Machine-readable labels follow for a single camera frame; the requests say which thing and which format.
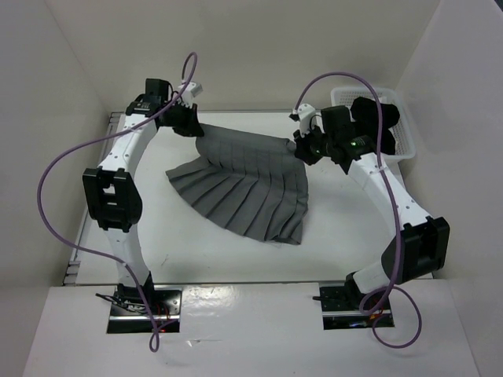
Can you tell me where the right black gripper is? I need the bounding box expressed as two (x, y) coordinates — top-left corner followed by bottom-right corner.
(295, 122), (336, 166)

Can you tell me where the purple cable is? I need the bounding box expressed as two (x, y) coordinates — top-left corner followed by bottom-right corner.
(37, 52), (199, 353)
(295, 72), (424, 349)

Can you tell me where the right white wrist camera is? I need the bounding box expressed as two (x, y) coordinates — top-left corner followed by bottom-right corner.
(289, 104), (317, 137)

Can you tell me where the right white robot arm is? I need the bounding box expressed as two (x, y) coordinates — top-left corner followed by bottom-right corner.
(290, 97), (450, 313)

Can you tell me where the white plastic basket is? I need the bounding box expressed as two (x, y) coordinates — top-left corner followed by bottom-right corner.
(330, 86), (416, 163)

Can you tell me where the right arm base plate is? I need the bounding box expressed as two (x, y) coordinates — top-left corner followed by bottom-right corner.
(312, 282), (395, 330)

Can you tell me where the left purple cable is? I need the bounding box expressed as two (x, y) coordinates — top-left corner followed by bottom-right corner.
(37, 52), (199, 353)

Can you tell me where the aluminium table edge rail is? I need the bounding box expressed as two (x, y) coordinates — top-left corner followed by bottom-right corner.
(62, 111), (121, 287)

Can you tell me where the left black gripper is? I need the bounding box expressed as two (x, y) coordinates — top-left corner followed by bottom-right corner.
(160, 100), (202, 137)

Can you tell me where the black skirt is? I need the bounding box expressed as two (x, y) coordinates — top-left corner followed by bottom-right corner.
(350, 97), (400, 156)

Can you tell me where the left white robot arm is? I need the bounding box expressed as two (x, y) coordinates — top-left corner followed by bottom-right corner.
(83, 79), (204, 314)

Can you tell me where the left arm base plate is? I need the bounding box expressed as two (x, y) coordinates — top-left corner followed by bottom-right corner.
(105, 288), (182, 335)

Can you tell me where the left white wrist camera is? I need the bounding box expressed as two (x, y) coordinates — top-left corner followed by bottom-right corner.
(177, 82), (203, 108)

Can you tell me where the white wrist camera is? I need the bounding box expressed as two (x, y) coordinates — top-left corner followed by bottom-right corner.
(177, 82), (203, 108)
(289, 104), (317, 137)

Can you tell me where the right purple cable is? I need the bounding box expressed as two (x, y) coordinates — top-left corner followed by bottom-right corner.
(295, 72), (424, 349)

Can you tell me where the grey pleated skirt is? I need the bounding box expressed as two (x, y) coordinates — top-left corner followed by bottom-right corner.
(166, 124), (309, 245)

